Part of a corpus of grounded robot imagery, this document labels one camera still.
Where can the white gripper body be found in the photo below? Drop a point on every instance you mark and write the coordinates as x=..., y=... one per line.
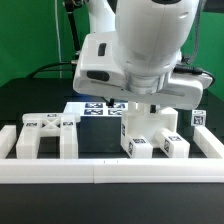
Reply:
x=111, y=68

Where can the white U-shaped fence frame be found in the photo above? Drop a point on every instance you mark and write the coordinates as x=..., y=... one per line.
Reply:
x=20, y=171

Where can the black camera pole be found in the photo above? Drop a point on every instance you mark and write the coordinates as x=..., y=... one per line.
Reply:
x=74, y=12

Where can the white marker sheet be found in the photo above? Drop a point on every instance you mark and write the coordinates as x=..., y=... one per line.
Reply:
x=95, y=109

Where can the white chair seat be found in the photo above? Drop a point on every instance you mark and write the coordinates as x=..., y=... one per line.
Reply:
x=137, y=121

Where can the white chair back frame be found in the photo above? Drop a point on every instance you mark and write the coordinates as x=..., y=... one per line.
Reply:
x=40, y=125

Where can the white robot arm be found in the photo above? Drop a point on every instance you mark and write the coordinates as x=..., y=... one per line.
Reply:
x=165, y=24

